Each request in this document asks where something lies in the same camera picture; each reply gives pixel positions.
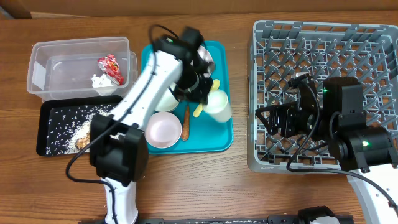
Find yellow plastic spoon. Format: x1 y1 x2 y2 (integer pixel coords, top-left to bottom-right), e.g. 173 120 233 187
193 79 221 118

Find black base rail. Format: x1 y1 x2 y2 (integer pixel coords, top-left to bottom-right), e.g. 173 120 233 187
77 205 355 224

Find red wrapper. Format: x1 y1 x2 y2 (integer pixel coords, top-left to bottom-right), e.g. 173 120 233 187
97 54 124 85

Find brown food scraps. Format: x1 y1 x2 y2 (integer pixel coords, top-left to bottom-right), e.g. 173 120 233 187
75 133 90 150

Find black waste tray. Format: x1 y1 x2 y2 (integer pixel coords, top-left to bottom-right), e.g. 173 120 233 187
36 96 122 157

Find grey dish rack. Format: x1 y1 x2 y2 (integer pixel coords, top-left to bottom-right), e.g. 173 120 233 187
247 20 397 174

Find pink white bowl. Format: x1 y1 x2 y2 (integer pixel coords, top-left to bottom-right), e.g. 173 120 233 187
145 112 182 149

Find white rice pile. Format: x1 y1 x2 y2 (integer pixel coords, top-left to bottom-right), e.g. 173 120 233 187
44 103 116 156

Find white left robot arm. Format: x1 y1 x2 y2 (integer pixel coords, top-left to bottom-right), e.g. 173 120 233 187
89 27 215 223

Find orange carrot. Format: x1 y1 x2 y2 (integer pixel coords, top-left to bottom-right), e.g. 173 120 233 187
181 105 190 141

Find white tissue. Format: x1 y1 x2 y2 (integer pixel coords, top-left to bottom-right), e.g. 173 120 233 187
91 73 113 88

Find white round plate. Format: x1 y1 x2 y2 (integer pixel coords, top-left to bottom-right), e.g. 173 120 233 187
197 45 216 75

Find white plastic cup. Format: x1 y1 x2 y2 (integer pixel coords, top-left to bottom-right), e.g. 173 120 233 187
203 90 232 123

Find teal plastic tray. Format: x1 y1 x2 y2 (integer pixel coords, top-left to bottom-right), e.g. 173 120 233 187
148 40 233 155

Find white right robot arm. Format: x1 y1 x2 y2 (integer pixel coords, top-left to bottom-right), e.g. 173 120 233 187
255 73 397 223

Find clear plastic bin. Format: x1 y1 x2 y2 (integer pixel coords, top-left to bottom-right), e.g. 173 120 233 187
27 37 137 101

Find cream white bowl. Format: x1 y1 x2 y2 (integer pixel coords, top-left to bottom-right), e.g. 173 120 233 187
155 83 179 112

